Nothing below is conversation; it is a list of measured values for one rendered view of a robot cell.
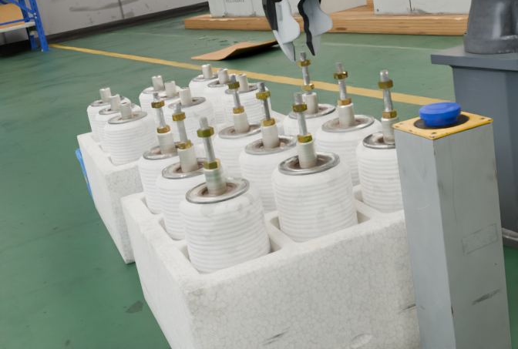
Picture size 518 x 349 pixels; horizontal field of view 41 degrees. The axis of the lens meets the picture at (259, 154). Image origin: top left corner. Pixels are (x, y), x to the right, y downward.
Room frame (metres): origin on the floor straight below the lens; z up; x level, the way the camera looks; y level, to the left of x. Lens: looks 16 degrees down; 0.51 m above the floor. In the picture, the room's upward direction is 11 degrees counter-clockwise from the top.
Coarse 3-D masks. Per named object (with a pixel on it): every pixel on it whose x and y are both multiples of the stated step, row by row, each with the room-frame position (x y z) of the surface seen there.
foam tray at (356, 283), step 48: (144, 240) 0.87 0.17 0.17; (288, 240) 0.75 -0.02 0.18; (336, 240) 0.72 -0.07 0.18; (384, 240) 0.74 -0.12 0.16; (144, 288) 1.00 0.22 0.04; (192, 288) 0.67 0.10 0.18; (240, 288) 0.68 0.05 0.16; (288, 288) 0.70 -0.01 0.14; (336, 288) 0.72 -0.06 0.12; (384, 288) 0.74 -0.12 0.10; (192, 336) 0.68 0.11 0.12; (240, 336) 0.68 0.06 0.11; (288, 336) 0.69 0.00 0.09; (336, 336) 0.71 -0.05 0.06; (384, 336) 0.73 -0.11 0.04
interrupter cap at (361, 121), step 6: (330, 120) 0.97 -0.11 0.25; (336, 120) 0.97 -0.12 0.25; (360, 120) 0.95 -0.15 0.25; (366, 120) 0.94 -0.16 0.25; (372, 120) 0.93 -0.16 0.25; (324, 126) 0.95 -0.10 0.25; (330, 126) 0.94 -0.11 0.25; (336, 126) 0.95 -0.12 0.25; (354, 126) 0.92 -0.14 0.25; (360, 126) 0.91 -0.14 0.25; (366, 126) 0.91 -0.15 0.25; (330, 132) 0.92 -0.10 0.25; (336, 132) 0.91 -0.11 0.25; (342, 132) 0.91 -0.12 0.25
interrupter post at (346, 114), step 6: (342, 108) 0.94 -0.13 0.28; (348, 108) 0.94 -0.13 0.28; (342, 114) 0.94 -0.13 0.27; (348, 114) 0.94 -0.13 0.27; (354, 114) 0.94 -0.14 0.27; (342, 120) 0.94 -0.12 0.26; (348, 120) 0.94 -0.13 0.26; (354, 120) 0.94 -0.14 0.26; (342, 126) 0.94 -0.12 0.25; (348, 126) 0.94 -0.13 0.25
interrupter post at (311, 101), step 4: (312, 92) 1.06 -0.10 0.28; (304, 96) 1.05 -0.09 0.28; (308, 96) 1.05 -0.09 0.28; (312, 96) 1.05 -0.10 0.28; (316, 96) 1.05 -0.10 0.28; (304, 100) 1.05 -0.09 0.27; (308, 100) 1.05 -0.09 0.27; (312, 100) 1.05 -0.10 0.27; (316, 100) 1.05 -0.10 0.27; (308, 104) 1.05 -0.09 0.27; (312, 104) 1.05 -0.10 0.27; (316, 104) 1.05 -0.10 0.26; (308, 108) 1.05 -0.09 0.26; (312, 108) 1.05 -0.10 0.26; (316, 108) 1.05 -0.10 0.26; (308, 112) 1.05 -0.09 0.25; (312, 112) 1.05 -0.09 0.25; (316, 112) 1.05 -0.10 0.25
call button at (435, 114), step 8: (432, 104) 0.67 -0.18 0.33; (440, 104) 0.66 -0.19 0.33; (448, 104) 0.66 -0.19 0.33; (456, 104) 0.65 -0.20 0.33; (424, 112) 0.65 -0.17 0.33; (432, 112) 0.64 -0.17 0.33; (440, 112) 0.64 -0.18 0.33; (448, 112) 0.64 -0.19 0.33; (456, 112) 0.64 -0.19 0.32; (424, 120) 0.66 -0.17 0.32; (432, 120) 0.65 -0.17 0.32; (440, 120) 0.64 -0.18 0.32; (448, 120) 0.64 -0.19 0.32; (456, 120) 0.65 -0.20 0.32
